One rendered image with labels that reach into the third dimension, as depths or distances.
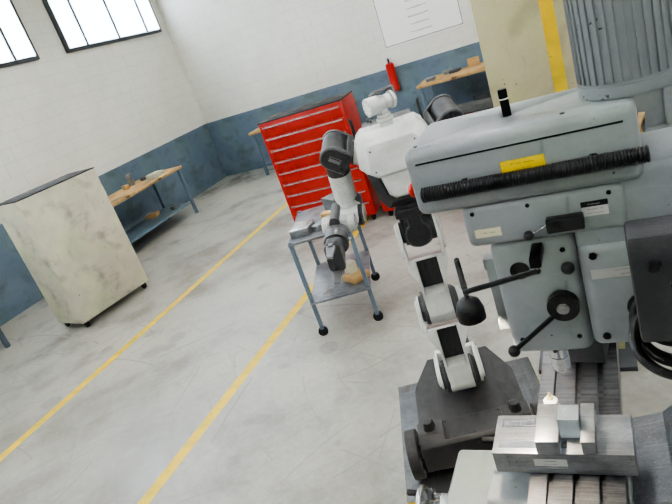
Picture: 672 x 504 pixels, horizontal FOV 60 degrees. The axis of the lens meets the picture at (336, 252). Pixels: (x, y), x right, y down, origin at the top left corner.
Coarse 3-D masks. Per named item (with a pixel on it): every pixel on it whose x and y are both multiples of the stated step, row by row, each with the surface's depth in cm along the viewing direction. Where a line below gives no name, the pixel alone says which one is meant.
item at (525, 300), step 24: (552, 240) 128; (504, 264) 135; (528, 264) 133; (552, 264) 131; (576, 264) 129; (504, 288) 138; (528, 288) 135; (552, 288) 133; (576, 288) 131; (528, 312) 138; (552, 336) 139; (576, 336) 136
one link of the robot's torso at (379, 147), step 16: (400, 112) 225; (352, 128) 222; (368, 128) 215; (384, 128) 206; (400, 128) 204; (416, 128) 203; (352, 144) 213; (368, 144) 205; (384, 144) 204; (400, 144) 204; (352, 160) 214; (368, 160) 207; (384, 160) 206; (400, 160) 206; (368, 176) 214; (384, 176) 209; (400, 176) 209; (384, 192) 213; (400, 192) 212
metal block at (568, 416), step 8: (560, 408) 153; (568, 408) 152; (576, 408) 151; (560, 416) 151; (568, 416) 150; (576, 416) 149; (560, 424) 150; (568, 424) 149; (576, 424) 148; (560, 432) 151; (568, 432) 150; (576, 432) 150
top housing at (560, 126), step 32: (544, 96) 134; (576, 96) 124; (448, 128) 136; (480, 128) 126; (512, 128) 118; (544, 128) 115; (576, 128) 113; (608, 128) 111; (416, 160) 128; (448, 160) 125; (480, 160) 123; (512, 160) 120; (544, 160) 118; (416, 192) 132; (512, 192) 123; (544, 192) 121
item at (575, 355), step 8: (592, 344) 184; (600, 344) 183; (608, 344) 191; (568, 352) 189; (576, 352) 188; (584, 352) 187; (592, 352) 185; (600, 352) 184; (576, 360) 189; (584, 360) 188; (592, 360) 187; (600, 360) 185
